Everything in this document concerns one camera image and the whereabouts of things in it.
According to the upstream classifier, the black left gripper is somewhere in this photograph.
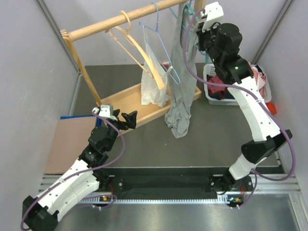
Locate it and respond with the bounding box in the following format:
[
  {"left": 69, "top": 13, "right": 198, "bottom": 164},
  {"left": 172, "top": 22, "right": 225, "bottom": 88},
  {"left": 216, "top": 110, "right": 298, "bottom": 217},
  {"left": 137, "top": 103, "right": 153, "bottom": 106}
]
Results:
[{"left": 105, "top": 109, "right": 137, "bottom": 152}]

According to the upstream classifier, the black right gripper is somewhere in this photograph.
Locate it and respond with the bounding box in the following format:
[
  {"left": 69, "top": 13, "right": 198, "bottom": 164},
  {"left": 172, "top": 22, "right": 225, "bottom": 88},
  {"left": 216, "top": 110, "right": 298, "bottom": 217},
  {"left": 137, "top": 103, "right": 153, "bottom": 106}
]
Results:
[{"left": 195, "top": 20, "right": 222, "bottom": 66}]

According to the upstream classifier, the teal plastic hanger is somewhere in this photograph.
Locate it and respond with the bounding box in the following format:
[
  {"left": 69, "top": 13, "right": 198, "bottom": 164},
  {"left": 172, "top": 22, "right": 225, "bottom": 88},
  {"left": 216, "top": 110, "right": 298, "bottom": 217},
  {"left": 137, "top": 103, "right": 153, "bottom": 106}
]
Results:
[{"left": 169, "top": 0, "right": 210, "bottom": 64}]

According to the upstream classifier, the grey tank top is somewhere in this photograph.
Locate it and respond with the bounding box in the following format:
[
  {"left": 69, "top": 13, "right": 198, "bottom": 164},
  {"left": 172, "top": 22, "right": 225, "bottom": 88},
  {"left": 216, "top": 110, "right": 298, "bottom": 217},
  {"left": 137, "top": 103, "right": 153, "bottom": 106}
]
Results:
[{"left": 165, "top": 3, "right": 197, "bottom": 139}]

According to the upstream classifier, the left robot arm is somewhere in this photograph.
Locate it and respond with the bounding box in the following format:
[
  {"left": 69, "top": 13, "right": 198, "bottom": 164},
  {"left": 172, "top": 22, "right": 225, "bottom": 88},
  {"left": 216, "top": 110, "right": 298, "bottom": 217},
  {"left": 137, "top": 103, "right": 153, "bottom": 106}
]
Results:
[{"left": 20, "top": 104, "right": 138, "bottom": 231}]

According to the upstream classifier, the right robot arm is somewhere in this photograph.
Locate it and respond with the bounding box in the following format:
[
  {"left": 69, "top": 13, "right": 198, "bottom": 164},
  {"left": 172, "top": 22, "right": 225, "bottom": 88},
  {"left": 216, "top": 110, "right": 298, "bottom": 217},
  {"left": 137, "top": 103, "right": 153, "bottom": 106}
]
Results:
[{"left": 196, "top": 22, "right": 292, "bottom": 191}]

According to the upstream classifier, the white tank top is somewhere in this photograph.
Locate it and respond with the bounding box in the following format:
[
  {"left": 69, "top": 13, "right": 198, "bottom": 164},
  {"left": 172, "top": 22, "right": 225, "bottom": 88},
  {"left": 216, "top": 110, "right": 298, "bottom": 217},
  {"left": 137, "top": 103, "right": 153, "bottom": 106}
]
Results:
[{"left": 141, "top": 30, "right": 170, "bottom": 108}]

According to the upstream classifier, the wooden hanger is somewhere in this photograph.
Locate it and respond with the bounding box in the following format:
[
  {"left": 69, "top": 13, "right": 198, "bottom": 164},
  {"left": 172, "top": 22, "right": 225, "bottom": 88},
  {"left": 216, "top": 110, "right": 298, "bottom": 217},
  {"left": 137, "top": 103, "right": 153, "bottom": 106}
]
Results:
[{"left": 108, "top": 11, "right": 165, "bottom": 90}]

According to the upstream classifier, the wooden clothes rack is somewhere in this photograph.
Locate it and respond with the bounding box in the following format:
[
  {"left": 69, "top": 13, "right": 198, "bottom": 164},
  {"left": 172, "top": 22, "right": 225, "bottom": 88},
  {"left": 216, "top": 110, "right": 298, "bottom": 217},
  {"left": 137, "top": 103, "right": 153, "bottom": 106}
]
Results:
[{"left": 60, "top": 0, "right": 206, "bottom": 135}]

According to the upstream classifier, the white laundry basket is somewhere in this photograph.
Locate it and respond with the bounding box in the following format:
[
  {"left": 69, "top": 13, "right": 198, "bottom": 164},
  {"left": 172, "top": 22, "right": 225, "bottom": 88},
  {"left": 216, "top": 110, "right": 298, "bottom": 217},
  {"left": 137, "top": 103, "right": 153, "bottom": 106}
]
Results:
[{"left": 203, "top": 64, "right": 271, "bottom": 106}]

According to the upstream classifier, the pink red garment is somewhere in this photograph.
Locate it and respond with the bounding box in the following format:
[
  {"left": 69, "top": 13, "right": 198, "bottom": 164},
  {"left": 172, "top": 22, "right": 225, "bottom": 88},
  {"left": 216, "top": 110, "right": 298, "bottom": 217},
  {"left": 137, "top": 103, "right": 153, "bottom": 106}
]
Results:
[{"left": 207, "top": 75, "right": 227, "bottom": 95}]

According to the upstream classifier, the red white striped garment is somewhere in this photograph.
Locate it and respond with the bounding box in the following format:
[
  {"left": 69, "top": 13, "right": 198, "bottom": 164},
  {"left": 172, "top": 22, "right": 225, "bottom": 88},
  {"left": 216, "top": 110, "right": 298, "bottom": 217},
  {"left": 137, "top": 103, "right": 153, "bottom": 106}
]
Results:
[{"left": 249, "top": 63, "right": 267, "bottom": 99}]

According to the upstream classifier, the red plastic block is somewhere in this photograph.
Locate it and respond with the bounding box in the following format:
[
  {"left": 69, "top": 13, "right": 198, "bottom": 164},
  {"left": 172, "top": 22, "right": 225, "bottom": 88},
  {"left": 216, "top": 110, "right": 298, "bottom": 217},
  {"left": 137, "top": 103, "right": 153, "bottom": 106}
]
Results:
[{"left": 266, "top": 102, "right": 277, "bottom": 115}]

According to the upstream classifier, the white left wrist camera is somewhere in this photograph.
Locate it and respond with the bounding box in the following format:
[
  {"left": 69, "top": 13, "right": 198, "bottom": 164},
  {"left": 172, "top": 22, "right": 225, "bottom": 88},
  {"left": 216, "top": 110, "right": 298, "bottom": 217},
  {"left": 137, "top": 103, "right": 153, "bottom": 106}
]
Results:
[{"left": 92, "top": 104, "right": 114, "bottom": 118}]

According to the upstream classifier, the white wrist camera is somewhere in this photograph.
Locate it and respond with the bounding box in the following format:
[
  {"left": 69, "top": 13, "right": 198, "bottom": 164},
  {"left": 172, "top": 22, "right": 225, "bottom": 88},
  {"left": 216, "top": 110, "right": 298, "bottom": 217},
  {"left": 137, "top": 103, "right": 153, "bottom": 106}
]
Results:
[
  {"left": 92, "top": 104, "right": 114, "bottom": 118},
  {"left": 200, "top": 1, "right": 224, "bottom": 32}
]

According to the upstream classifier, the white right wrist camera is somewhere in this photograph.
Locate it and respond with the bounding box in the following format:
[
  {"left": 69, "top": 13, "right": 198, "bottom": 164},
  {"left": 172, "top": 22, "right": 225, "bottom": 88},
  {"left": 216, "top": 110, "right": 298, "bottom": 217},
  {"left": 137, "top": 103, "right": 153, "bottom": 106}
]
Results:
[{"left": 200, "top": 1, "right": 224, "bottom": 32}]

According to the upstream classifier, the brown board blue frame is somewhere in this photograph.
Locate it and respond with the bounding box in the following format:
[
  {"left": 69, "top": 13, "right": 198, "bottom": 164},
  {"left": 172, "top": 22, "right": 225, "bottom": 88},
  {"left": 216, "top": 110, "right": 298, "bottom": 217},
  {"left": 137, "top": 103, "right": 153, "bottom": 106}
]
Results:
[{"left": 44, "top": 116, "right": 96, "bottom": 174}]

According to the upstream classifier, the light blue wire hanger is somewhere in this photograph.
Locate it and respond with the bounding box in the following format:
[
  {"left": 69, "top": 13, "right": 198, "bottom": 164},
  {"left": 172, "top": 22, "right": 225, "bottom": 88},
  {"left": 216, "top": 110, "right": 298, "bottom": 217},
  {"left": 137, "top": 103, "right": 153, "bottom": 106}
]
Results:
[{"left": 139, "top": 2, "right": 181, "bottom": 85}]

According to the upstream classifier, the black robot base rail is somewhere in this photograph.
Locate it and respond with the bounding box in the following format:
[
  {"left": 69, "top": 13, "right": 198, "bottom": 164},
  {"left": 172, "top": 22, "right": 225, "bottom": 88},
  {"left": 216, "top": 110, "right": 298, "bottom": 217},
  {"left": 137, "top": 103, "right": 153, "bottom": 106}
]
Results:
[{"left": 99, "top": 167, "right": 253, "bottom": 199}]

